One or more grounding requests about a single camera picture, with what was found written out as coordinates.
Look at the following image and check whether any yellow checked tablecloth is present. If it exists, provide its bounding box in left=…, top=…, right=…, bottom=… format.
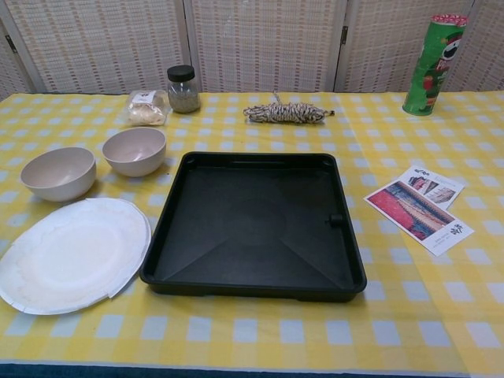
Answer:
left=338, top=91, right=504, bottom=375
left=0, top=92, right=469, bottom=375

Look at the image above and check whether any white paper plate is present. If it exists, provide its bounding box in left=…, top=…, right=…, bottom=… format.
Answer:
left=0, top=196, right=153, bottom=316

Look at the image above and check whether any woven folding screen panel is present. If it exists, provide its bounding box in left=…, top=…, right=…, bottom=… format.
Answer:
left=0, top=0, right=198, bottom=95
left=444, top=0, right=504, bottom=92
left=334, top=0, right=480, bottom=94
left=0, top=19, right=36, bottom=102
left=184, top=0, right=350, bottom=94

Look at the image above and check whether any postcard with red picture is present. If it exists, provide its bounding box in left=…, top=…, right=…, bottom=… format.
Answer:
left=364, top=180, right=475, bottom=258

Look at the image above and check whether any green chips can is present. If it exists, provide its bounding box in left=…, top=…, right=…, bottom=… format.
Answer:
left=402, top=13, right=469, bottom=117

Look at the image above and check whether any black plastic tray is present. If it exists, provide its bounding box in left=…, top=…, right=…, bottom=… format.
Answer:
left=139, top=150, right=369, bottom=303

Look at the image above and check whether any clear snack bag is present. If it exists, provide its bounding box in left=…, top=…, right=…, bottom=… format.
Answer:
left=124, top=89, right=172, bottom=127

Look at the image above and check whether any white postcard with drawings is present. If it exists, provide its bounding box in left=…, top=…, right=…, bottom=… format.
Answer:
left=399, top=165, right=466, bottom=210

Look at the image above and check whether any beige plastic bowl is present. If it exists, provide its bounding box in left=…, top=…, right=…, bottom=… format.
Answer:
left=102, top=126, right=167, bottom=178
left=20, top=146, right=98, bottom=203

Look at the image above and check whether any black white rope bundle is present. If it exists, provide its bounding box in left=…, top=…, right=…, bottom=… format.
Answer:
left=242, top=89, right=336, bottom=125

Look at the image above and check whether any glass jar black lid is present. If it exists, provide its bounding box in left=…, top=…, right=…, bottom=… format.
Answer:
left=166, top=65, right=201, bottom=115

